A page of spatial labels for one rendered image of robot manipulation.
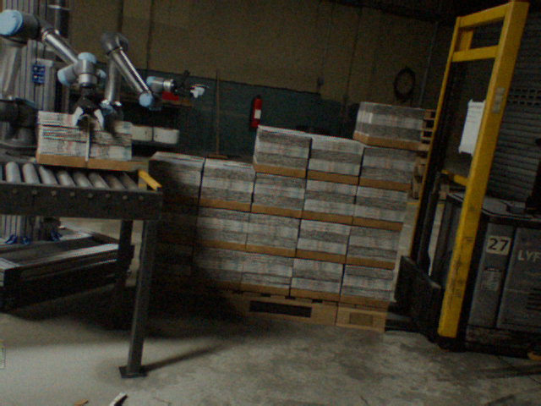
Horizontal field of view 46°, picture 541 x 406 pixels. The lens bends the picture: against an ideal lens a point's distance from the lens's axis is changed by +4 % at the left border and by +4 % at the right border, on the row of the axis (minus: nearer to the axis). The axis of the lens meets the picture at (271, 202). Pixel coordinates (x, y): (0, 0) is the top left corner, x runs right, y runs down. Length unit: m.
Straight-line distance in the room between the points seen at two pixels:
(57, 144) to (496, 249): 2.30
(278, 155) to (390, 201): 0.69
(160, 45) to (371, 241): 7.07
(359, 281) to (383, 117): 0.94
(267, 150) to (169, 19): 6.91
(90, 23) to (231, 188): 6.78
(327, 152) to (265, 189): 0.40
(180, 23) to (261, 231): 7.03
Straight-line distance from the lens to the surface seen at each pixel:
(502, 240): 3.59
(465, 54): 3.90
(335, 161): 3.40
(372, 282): 3.61
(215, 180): 3.38
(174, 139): 9.54
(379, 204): 3.50
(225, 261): 3.48
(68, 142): 2.89
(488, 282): 3.63
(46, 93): 3.63
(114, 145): 2.91
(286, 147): 3.36
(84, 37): 9.88
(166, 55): 10.09
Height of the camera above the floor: 1.29
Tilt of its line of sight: 10 degrees down
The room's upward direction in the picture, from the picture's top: 8 degrees clockwise
